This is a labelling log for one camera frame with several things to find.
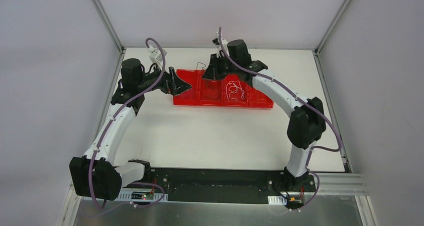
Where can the red bin far right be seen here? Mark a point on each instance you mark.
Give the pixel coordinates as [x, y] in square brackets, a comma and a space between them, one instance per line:
[258, 100]

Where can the aluminium frame rail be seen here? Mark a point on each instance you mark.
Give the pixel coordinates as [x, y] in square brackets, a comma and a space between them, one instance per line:
[107, 183]

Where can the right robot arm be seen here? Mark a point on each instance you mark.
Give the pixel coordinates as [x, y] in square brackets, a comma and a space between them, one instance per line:
[306, 124]

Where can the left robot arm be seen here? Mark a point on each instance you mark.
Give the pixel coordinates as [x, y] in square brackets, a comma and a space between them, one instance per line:
[124, 107]

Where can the red bin far left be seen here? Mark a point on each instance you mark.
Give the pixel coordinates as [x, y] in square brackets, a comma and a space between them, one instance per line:
[191, 96]

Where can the red bin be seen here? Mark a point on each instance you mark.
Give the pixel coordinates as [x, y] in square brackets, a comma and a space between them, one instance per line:
[258, 100]
[235, 92]
[191, 96]
[210, 92]

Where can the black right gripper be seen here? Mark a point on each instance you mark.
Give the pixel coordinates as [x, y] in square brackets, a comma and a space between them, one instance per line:
[216, 64]

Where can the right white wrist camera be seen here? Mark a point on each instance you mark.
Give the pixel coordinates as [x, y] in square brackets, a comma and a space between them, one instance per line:
[220, 48]

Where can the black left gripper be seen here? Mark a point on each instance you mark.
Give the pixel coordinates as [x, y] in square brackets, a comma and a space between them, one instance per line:
[169, 81]

